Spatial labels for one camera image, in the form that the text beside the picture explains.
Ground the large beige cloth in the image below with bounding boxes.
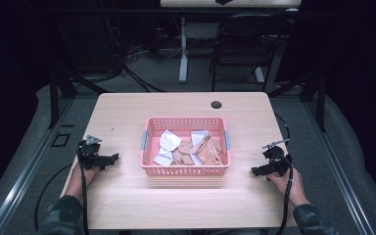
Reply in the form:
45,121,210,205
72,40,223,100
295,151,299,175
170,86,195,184
190,131,225,166

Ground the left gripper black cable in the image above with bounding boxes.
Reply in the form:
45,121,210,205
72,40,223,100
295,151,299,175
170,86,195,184
77,146,91,235

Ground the person's left hand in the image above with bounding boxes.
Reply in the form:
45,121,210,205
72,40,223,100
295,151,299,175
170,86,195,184
65,164,101,201

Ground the person's right hand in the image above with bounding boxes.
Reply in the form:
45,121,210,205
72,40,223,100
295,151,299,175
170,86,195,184
266,167,309,209

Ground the aluminium floor rail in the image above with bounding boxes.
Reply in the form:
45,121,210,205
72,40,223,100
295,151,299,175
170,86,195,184
303,100,376,235
0,97,76,235

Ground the black folding chair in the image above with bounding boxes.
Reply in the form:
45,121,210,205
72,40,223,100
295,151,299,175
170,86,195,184
208,13,290,93

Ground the black metal stand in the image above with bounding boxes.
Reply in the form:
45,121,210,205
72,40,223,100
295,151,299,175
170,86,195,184
266,70,328,133
46,62,110,130

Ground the white-legged background table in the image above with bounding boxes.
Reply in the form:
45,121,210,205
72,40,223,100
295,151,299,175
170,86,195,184
159,0,304,84

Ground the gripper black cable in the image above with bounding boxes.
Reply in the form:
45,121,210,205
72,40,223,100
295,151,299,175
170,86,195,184
273,156,296,235
77,146,91,235

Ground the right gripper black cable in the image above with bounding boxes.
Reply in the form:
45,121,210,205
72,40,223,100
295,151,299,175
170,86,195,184
273,156,296,235

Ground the pale blue-white cloth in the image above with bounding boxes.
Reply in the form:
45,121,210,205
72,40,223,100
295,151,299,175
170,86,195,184
152,147,174,167

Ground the small beige cloth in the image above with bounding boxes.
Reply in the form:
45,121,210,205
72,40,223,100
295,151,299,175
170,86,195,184
170,139,196,166

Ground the white cloth with beige edge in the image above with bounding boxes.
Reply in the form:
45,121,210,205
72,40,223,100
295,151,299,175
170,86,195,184
189,129,211,166

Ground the pink plastic basket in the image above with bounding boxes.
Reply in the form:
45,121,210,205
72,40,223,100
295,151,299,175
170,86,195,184
139,117,232,179

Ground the bundle of background cables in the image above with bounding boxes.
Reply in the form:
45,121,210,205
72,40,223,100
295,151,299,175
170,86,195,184
103,13,168,94

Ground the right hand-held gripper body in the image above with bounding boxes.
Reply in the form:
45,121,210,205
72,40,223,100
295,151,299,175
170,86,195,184
261,139,294,178

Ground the black floor cable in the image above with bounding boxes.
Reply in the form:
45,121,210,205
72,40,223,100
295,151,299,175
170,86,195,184
33,163,73,232

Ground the black cable beside table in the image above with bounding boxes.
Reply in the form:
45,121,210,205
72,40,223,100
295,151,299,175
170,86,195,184
273,112,291,145

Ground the white folded cloth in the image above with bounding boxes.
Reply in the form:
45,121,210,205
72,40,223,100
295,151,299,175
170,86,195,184
159,128,183,154

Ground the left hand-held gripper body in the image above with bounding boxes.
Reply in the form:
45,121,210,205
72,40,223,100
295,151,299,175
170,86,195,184
76,134,113,171

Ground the black floor socket frame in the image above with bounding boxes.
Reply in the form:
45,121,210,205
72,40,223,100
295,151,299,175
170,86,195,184
50,130,72,148

